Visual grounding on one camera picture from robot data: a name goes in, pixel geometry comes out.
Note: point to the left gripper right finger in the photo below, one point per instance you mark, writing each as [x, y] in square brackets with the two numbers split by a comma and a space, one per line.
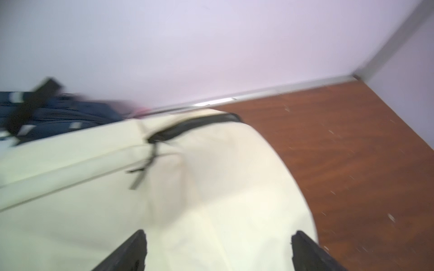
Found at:
[308, 256]

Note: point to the cream canvas backpack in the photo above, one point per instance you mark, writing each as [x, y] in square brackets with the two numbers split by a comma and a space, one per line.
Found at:
[215, 198]

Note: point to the navy blue backpack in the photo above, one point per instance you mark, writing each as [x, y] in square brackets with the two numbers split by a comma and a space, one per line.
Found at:
[44, 112]

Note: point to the pink backpack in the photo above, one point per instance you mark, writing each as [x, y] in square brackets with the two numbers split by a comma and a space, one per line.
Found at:
[136, 112]

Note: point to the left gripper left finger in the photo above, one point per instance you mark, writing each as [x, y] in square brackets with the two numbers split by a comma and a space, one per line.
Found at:
[129, 256]

